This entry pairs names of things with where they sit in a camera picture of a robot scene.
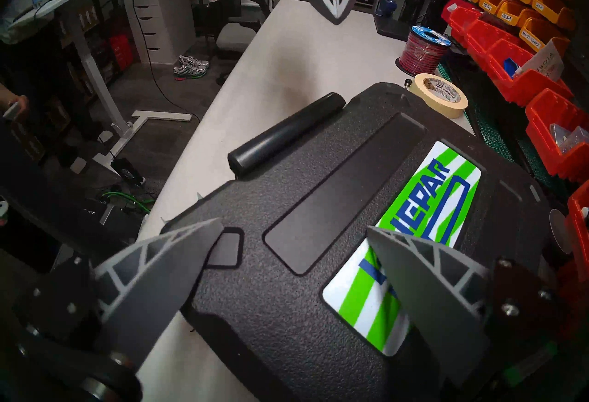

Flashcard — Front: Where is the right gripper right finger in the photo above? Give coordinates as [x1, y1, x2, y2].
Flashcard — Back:
[365, 226, 492, 390]

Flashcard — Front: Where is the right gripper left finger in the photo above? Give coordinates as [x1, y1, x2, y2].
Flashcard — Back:
[94, 217, 225, 369]

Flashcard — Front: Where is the black plastic tool box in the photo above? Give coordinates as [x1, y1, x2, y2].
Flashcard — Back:
[161, 81, 553, 402]

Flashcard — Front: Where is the person's bare hand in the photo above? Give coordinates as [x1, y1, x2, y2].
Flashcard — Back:
[0, 83, 29, 121]

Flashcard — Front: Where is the blue bench vise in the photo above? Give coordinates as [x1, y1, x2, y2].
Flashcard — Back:
[375, 0, 400, 19]

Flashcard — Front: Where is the black office chair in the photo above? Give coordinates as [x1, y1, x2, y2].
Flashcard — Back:
[215, 0, 272, 60]

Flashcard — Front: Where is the red plastic parts bin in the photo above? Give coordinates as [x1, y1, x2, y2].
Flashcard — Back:
[485, 38, 573, 108]
[449, 5, 488, 40]
[525, 88, 589, 182]
[441, 0, 468, 22]
[465, 19, 520, 70]
[566, 180, 589, 282]

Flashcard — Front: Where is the white drawer unit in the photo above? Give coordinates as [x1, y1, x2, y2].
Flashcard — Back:
[122, 0, 197, 67]

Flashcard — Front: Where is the pair of sneakers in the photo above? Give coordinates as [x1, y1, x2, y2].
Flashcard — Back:
[173, 63, 208, 79]

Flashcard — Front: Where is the beige masking tape roll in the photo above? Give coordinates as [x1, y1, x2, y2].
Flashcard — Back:
[409, 73, 469, 119]

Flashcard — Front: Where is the white standing desk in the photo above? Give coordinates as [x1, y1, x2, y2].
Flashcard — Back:
[9, 0, 219, 162]

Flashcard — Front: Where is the green network cable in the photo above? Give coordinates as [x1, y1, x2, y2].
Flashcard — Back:
[100, 191, 153, 214]

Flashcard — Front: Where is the red wire spool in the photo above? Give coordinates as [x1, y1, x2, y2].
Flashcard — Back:
[398, 25, 452, 76]

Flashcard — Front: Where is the black cylindrical tool handle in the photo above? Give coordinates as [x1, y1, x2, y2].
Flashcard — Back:
[228, 92, 346, 178]

